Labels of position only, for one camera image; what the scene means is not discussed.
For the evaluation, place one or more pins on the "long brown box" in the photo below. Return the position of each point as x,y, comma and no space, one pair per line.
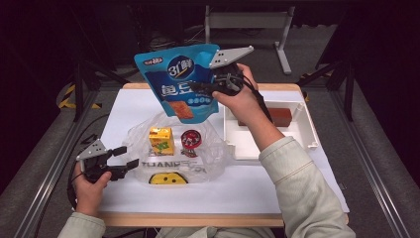
280,115

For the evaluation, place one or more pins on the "brown candy jar red lid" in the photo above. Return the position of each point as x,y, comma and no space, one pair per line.
191,139

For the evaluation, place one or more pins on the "clear plastic bag yellow smiley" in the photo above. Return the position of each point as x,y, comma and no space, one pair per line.
211,155

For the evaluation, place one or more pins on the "blue snack pouch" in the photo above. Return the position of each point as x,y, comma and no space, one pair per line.
175,89

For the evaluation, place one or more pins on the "aluminium rail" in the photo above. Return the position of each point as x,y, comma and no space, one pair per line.
49,178
369,158

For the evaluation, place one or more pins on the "grey metal stand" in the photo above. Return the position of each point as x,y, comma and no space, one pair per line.
247,20

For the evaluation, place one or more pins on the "person's right hand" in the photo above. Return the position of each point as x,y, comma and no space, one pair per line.
246,102

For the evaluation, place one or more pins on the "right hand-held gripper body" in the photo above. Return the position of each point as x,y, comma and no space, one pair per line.
228,79

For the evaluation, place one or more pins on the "white plastic bin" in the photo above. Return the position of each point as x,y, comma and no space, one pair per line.
251,142

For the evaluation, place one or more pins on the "person's left hand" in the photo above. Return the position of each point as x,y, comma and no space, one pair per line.
87,195

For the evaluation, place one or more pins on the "yellow drink carton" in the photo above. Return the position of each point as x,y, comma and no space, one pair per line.
161,139

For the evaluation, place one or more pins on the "black tripod stand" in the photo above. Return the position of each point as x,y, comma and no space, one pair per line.
348,92
78,92

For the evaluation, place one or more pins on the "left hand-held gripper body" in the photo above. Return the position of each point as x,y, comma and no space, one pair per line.
94,162

